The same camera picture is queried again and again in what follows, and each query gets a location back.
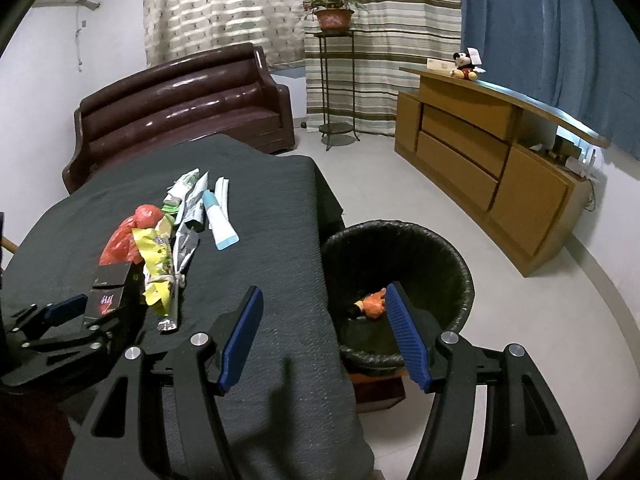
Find dark grey tablecloth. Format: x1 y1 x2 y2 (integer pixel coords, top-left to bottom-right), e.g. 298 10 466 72
1 134 374 479

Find beige patterned curtain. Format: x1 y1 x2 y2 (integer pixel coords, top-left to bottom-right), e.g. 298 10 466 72
143 0 305 70

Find dark picture frame on shelf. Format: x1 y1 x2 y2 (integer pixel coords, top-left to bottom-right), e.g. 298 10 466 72
551 136 582 164

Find yellow snack wrapper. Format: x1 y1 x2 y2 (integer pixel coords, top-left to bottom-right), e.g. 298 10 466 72
132 214 178 334

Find wooden sideboard cabinet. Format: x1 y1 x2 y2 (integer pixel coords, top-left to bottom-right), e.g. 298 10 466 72
395 70 609 276

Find blue curtain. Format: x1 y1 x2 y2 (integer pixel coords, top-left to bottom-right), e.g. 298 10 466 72
461 0 639 157

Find dark brown leather sofa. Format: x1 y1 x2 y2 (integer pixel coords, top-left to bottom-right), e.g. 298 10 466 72
62 42 295 193

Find striped curtain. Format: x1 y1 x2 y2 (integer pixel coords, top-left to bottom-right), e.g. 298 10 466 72
305 0 462 136

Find small box on cabinet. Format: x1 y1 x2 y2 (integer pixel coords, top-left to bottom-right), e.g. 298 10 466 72
426 58 457 76

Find potted plant terracotta pot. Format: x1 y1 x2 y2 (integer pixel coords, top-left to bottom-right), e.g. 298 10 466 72
303 0 366 35

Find Mickey Mouse plush toy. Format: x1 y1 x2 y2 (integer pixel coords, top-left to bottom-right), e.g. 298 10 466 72
451 47 485 81

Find white blue toothpaste tube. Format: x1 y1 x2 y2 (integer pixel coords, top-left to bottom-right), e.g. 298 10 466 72
202 177 240 250

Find black trash bin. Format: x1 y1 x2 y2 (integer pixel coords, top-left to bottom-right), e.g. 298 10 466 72
320 219 476 376

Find white router on shelf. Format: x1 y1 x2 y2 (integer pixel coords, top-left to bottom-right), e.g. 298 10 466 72
565 148 598 179

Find orange plastic bag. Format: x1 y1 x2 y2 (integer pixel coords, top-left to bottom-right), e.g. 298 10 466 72
354 288 386 320

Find black metal plant stand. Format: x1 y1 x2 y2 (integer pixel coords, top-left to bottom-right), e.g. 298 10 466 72
314 30 360 152

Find green white wrapper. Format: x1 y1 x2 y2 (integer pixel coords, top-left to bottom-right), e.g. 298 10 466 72
163 168 200 210

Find white printed tube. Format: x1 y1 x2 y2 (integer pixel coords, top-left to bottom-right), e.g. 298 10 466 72
172 172 208 273

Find dark brown cigarette pack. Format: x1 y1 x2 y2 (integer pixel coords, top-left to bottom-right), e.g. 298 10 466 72
84 262 134 326

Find red plastic bag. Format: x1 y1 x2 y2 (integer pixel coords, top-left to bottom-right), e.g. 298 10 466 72
99 205 164 266

